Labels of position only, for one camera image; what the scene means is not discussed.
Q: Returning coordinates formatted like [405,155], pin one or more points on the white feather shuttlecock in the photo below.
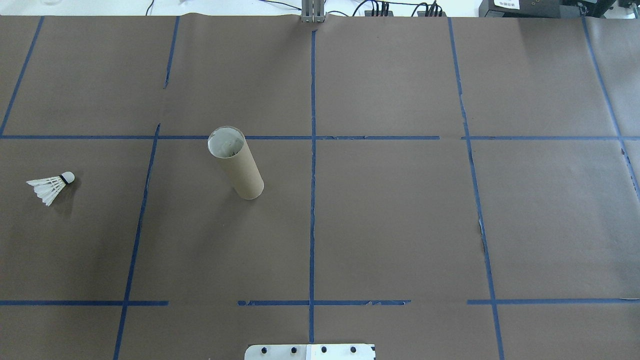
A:
[50,187]

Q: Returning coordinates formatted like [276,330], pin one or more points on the brown cardboard tube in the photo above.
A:
[240,170]

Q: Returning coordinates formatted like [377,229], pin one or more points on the black box with white label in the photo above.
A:
[545,11]

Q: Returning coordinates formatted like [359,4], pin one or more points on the aluminium frame post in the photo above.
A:
[312,12]

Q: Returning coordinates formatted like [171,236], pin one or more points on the white pedestal column with plate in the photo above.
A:
[280,354]

